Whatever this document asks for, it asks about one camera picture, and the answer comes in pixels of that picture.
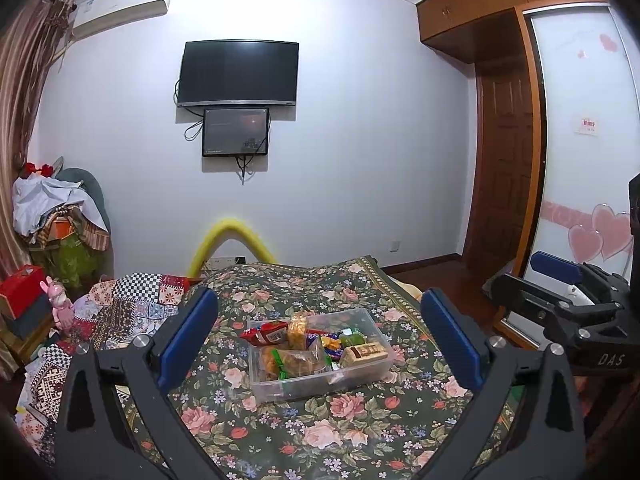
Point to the yellow foam tube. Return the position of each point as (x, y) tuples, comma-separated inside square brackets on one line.
[(225, 232)]

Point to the checkered patchwork cloth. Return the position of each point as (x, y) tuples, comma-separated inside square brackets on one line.
[(125, 305)]

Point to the blue orange snack packet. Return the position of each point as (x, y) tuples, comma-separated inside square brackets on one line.
[(331, 346)]

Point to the white air conditioner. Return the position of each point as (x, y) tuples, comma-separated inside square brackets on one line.
[(120, 15)]

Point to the striped brown curtain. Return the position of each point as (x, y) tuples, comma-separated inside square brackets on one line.
[(25, 110)]

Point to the large wall television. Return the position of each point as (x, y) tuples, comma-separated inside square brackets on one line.
[(239, 72)]

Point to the white power strip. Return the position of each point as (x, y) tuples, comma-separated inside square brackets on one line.
[(225, 261)]

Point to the floral blanket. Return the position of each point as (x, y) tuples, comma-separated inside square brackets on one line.
[(320, 425)]

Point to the bread pack with green label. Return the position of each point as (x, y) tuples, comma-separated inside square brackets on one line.
[(300, 362)]

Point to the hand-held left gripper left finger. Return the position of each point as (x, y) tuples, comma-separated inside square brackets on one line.
[(187, 340)]

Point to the red box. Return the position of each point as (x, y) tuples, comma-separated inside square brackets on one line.
[(20, 287)]

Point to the small wall monitor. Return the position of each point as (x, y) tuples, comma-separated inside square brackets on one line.
[(235, 131)]

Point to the green jelly cup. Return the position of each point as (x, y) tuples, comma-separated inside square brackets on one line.
[(349, 336)]

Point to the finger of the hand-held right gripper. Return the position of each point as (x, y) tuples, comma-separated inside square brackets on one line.
[(555, 266), (535, 307)]

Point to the wooden overhead cabinet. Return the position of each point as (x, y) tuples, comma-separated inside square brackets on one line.
[(480, 10)]

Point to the clear plastic container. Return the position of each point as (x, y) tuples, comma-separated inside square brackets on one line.
[(320, 385)]

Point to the pile of clothes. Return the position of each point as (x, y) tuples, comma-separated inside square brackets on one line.
[(55, 210)]

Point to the pink doll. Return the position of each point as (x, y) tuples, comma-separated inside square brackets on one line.
[(57, 300)]

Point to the sliding door with pink hearts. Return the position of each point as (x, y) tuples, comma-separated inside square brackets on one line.
[(580, 135)]

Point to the large tan biscuit pack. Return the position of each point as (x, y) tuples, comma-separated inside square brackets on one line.
[(364, 352)]

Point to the wooden door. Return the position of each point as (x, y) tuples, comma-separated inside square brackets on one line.
[(502, 160)]

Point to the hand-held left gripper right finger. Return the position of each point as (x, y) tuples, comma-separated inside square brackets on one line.
[(452, 340)]

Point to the red snack packet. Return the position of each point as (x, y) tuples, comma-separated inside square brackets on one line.
[(262, 334)]

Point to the wall socket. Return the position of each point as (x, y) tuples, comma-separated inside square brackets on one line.
[(395, 246)]

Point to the round cracker pack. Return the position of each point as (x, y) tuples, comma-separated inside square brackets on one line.
[(297, 330)]

